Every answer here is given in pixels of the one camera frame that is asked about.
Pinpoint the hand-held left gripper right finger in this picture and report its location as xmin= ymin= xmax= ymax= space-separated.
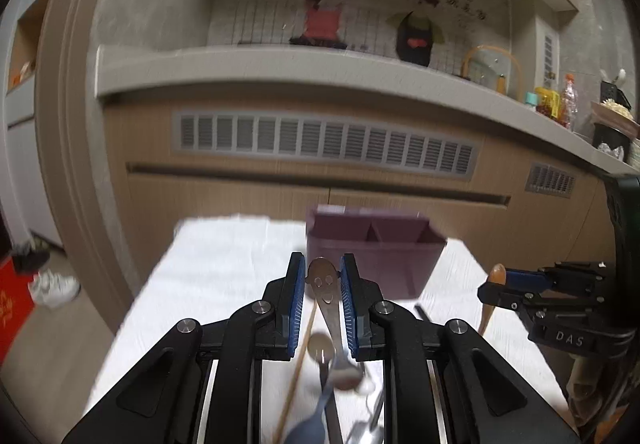
xmin=340 ymin=252 xmax=581 ymax=444

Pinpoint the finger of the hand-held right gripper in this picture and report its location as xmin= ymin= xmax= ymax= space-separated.
xmin=506 ymin=263 xmax=608 ymax=295
xmin=478 ymin=283 xmax=603 ymax=320

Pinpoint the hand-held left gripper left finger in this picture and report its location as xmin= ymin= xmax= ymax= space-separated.
xmin=62 ymin=251 xmax=307 ymax=444

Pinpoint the wooden spoon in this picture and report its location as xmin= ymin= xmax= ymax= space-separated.
xmin=477 ymin=263 xmax=508 ymax=336

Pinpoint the smiley handle metal spoon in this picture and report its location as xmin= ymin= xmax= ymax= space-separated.
xmin=305 ymin=256 xmax=363 ymax=392

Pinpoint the plain metal spoon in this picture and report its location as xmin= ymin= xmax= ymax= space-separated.
xmin=307 ymin=333 xmax=338 ymax=392

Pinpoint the purple utensil holder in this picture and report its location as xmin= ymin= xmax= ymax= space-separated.
xmin=306 ymin=205 xmax=448 ymax=300

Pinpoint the wooden chopstick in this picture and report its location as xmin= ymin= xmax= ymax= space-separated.
xmin=271 ymin=306 xmax=317 ymax=444

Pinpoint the metal utensil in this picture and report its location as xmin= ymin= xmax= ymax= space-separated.
xmin=345 ymin=394 xmax=386 ymax=444

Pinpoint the blue spoon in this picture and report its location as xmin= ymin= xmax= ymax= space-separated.
xmin=285 ymin=386 xmax=336 ymax=444

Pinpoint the white towel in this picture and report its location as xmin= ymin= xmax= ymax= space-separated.
xmin=82 ymin=216 xmax=571 ymax=444

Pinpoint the small grey vent grille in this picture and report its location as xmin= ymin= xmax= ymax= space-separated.
xmin=525 ymin=163 xmax=577 ymax=197

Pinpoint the black pot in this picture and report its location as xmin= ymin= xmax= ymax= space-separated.
xmin=595 ymin=121 xmax=628 ymax=162

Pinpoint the wooden cabinet front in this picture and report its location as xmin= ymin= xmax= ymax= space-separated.
xmin=102 ymin=94 xmax=626 ymax=305

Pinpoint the beige bowl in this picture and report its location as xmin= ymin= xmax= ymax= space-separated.
xmin=590 ymin=100 xmax=640 ymax=137

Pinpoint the black holder with white ears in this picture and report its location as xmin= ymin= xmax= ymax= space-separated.
xmin=600 ymin=69 xmax=632 ymax=112

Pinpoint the clear plastic bottle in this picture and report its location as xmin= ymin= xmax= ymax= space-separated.
xmin=560 ymin=74 xmax=580 ymax=129

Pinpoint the large grey vent grille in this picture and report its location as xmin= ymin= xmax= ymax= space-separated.
xmin=172 ymin=110 xmax=476 ymax=181

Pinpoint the yellow container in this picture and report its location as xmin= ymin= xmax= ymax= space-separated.
xmin=535 ymin=86 xmax=562 ymax=117

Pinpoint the glass lid with orange rim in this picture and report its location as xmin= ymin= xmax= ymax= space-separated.
xmin=461 ymin=45 xmax=523 ymax=96

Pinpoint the white sneaker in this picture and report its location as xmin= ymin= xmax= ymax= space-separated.
xmin=27 ymin=270 xmax=81 ymax=309

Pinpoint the black shoe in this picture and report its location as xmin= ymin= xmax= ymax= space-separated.
xmin=11 ymin=239 xmax=51 ymax=274

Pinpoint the red box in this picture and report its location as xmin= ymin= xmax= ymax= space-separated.
xmin=0 ymin=260 xmax=36 ymax=365

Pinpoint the white shelf cabinet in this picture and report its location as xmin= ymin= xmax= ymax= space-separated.
xmin=0 ymin=0 xmax=56 ymax=245

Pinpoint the white wall switch panel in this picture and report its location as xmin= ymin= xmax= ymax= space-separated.
xmin=542 ymin=31 xmax=558 ymax=90

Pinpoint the wall poster with figures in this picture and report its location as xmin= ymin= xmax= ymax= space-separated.
xmin=207 ymin=0 xmax=511 ymax=80

